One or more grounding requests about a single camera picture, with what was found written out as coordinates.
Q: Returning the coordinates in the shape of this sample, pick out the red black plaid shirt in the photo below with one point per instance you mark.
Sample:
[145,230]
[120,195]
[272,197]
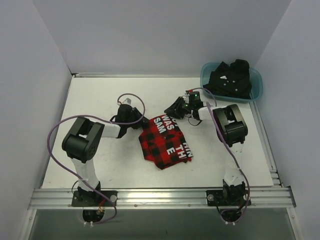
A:
[163,143]

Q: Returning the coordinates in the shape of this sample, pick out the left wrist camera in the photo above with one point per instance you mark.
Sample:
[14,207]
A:
[127,101]

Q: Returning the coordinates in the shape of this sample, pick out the aluminium front rail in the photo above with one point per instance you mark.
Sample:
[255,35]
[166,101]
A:
[161,198]

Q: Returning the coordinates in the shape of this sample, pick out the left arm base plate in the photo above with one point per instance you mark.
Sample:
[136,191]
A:
[92,199]

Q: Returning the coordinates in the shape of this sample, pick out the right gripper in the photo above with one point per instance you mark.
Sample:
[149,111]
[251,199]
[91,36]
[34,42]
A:
[182,106]

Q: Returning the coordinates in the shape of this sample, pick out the black button shirt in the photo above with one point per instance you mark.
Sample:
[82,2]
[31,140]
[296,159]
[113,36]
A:
[230,80]

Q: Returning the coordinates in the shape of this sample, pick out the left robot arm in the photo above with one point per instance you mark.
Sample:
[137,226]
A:
[82,141]

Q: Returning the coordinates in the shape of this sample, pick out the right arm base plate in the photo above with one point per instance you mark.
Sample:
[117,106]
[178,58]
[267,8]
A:
[222,198]

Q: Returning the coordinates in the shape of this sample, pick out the teal plastic basin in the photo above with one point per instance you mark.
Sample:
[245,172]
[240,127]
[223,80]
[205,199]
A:
[255,79]

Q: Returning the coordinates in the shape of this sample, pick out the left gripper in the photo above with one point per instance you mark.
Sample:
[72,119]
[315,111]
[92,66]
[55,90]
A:
[137,116]

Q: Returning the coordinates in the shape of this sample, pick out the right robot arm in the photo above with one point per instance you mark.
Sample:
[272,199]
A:
[231,130]

